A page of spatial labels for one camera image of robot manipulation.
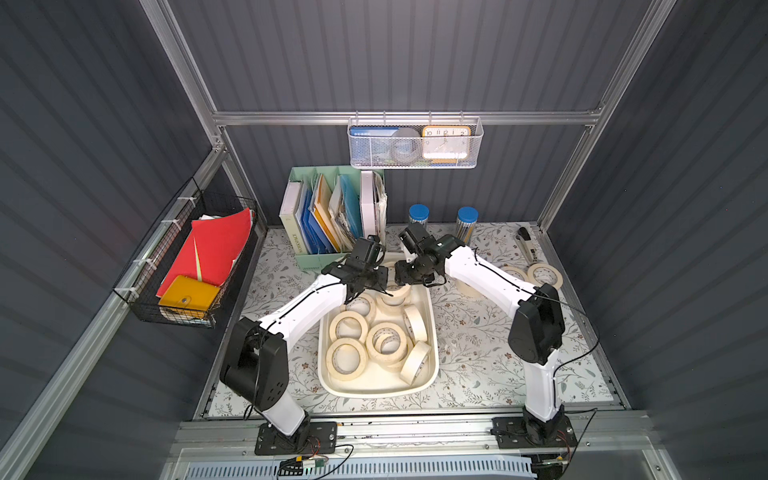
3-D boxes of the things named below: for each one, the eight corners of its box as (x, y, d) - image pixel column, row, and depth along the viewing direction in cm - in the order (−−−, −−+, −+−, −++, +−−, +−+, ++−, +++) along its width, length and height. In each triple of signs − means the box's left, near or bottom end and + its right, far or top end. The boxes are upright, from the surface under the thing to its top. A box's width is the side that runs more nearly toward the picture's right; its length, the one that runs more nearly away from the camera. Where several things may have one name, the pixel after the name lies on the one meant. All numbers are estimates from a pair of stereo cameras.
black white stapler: (528, 265, 110) (532, 258, 106) (513, 234, 120) (517, 226, 117) (537, 265, 110) (541, 258, 107) (521, 233, 120) (525, 226, 117)
